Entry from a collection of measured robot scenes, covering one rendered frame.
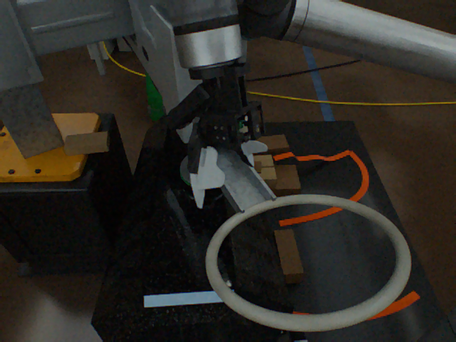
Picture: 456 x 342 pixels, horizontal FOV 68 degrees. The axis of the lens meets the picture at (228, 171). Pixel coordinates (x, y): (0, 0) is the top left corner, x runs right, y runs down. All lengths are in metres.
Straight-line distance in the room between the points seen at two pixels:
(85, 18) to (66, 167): 0.67
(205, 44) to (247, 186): 0.75
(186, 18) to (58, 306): 2.00
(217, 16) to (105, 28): 1.24
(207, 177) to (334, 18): 0.35
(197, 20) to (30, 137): 1.47
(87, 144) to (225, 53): 1.38
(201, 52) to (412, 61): 0.43
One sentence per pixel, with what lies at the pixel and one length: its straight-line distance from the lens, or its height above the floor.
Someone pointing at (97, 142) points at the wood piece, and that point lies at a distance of 1.77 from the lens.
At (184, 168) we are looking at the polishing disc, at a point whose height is 0.86.
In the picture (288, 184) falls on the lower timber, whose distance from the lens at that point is 2.45.
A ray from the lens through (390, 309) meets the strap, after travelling 2.23.
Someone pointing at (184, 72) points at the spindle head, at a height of 1.39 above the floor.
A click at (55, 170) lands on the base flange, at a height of 0.78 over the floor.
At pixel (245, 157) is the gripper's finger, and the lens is 0.60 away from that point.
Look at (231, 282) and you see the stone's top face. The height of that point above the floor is 0.81.
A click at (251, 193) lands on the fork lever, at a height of 1.06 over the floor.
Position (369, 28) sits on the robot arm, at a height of 1.66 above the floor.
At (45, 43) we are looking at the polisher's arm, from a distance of 1.65.
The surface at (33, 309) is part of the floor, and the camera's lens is 2.33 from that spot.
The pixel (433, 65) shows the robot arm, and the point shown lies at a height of 1.59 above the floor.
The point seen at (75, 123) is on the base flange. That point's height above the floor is 0.78.
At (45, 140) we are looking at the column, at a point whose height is 0.85.
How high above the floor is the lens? 1.91
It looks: 46 degrees down
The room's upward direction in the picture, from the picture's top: straight up
